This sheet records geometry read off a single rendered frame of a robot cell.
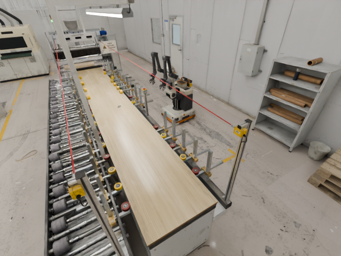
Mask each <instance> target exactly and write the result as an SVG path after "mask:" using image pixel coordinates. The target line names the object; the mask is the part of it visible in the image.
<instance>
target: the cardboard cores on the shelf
mask: <svg viewBox="0 0 341 256"><path fill-rule="evenodd" d="M284 75H286V76H290V77H294V75H295V71H291V70H285V72H284ZM298 79H300V80H304V81H307V82H311V83H315V84H318V85H321V84H322V83H323V81H324V79H323V78H319V77H315V76H311V75H307V74H303V73H300V74H299V76H298ZM269 92H272V93H271V95H273V96H275V97H278V98H280V99H283V100H285V101H288V102H290V103H293V104H295V105H298V106H300V107H303V108H304V107H305V106H307V107H311V105H312V103H313V101H314V99H312V98H309V97H307V96H304V95H301V94H298V93H296V92H293V91H290V90H287V89H284V88H280V89H279V88H276V87H274V88H271V89H270V90H269ZM270 106H272V107H273V108H271V107H269V108H268V111H270V112H272V113H274V114H276V115H279V116H281V117H283V118H285V119H288V120H290V121H292V122H294V123H297V124H299V125H302V123H303V121H304V119H305V117H303V116H300V115H298V114H296V113H294V112H291V111H289V110H287V109H284V108H282V107H280V106H278V105H275V104H273V103H271V104H270Z"/></svg>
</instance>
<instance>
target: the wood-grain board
mask: <svg viewBox="0 0 341 256"><path fill-rule="evenodd" d="M77 73H78V76H81V77H82V79H80V82H82V81H83V82H84V85H82V88H83V89H84V88H86V89H87V91H86V92H85V91H84V93H85V95H86V96H87V95H90V98H91V99H87V101H88V103H89V106H90V108H91V111H92V113H93V115H94V118H95V120H96V123H97V125H98V128H99V130H100V132H101V135H102V137H103V140H104V142H105V144H106V147H107V150H108V152H109V154H110V157H111V159H112V162H113V164H114V167H115V169H116V172H117V174H118V176H119V179H120V181H121V184H122V186H123V189H124V191H125V194H126V196H127V199H128V201H129V203H130V206H131V208H132V211H133V213H134V216H135V218H136V220H137V223H138V225H139V228H140V230H141V233H142V235H143V237H144V240H145V243H146V245H147V247H149V246H151V245H152V244H154V243H155V242H157V241H159V240H160V239H162V238H163V237H165V236H166V235H168V234H170V233H171V232H173V231H174V230H176V229H178V228H179V227H181V226H182V225H184V224H185V223H187V222H189V221H190V220H192V219H193V218H195V217H197V216H198V215H200V214H201V213H203V212H204V211H206V210H208V209H209V208H211V207H212V206H214V205H215V204H217V203H218V201H217V200H216V198H215V197H214V196H213V195H212V194H211V193H210V192H209V190H208V189H207V188H206V187H205V186H204V185H203V184H202V182H201V181H200V180H199V179H198V178H197V177H196V176H195V175H194V173H193V172H192V171H191V170H190V169H189V168H188V167H187V165H186V164H185V163H184V162H183V161H182V160H181V159H180V157H179V156H178V155H177V154H176V153H175V152H174V151H173V149H172V148H171V147H170V146H169V145H168V144H167V143H166V141H165V140H164V139H163V138H162V136H161V135H160V134H159V133H158V132H157V131H156V130H155V128H154V127H153V126H151V124H150V123H149V122H148V121H147V119H146V118H145V117H144V116H143V115H142V114H141V113H140V111H139V110H138V109H137V108H136V107H135V106H134V105H133V103H132V102H131V101H130V100H129V99H128V98H127V97H126V95H125V94H124V93H121V94H120V92H119V90H120V89H119V90H117V89H116V86H114V85H113V83H111V81H110V80H111V79H110V77H109V76H108V75H107V74H106V75H104V70H103V69H102V68H100V69H94V70H87V71H82V72H77ZM119 105H120V106H121V107H120V108H118V106H119Z"/></svg>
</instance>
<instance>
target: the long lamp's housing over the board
mask: <svg viewBox="0 0 341 256"><path fill-rule="evenodd" d="M127 11H128V12H129V8H106V9H86V13H102V14H116V15H122V18H128V17H133V11H132V9H131V8H130V13H129V14H128V13H127Z"/></svg>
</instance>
